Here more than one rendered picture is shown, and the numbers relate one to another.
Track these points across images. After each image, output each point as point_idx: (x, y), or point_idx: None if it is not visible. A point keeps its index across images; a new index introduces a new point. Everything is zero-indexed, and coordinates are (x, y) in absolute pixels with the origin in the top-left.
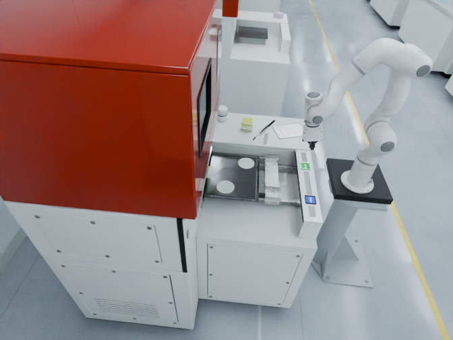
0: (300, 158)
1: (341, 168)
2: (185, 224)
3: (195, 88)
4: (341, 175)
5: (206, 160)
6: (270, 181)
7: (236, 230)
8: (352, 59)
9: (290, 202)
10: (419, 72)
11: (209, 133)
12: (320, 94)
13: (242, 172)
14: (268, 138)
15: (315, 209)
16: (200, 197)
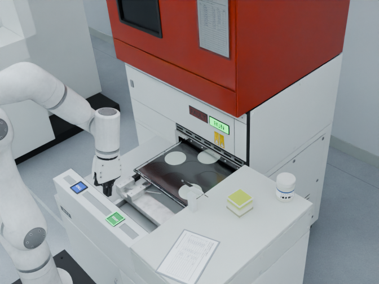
0: (130, 225)
1: None
2: (127, 66)
3: None
4: (71, 280)
5: (149, 65)
6: (146, 200)
7: (133, 158)
8: (63, 84)
9: None
10: None
11: (159, 54)
12: (98, 114)
13: (180, 180)
14: (197, 219)
15: (67, 183)
16: (127, 61)
